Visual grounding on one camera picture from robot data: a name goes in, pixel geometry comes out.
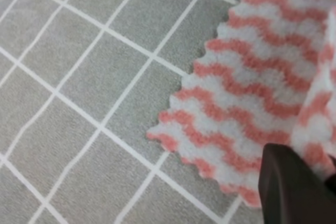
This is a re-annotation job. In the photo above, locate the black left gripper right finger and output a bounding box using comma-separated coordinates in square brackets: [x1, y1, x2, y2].
[325, 156, 336, 194]

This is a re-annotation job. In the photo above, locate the grey checked tablecloth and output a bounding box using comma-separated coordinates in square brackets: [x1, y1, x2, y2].
[1, 0, 264, 223]

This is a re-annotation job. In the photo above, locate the pink wavy striped towel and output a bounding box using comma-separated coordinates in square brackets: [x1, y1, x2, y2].
[147, 0, 335, 208]

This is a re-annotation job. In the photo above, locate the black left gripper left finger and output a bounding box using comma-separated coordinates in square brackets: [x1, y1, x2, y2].
[258, 144, 335, 224]

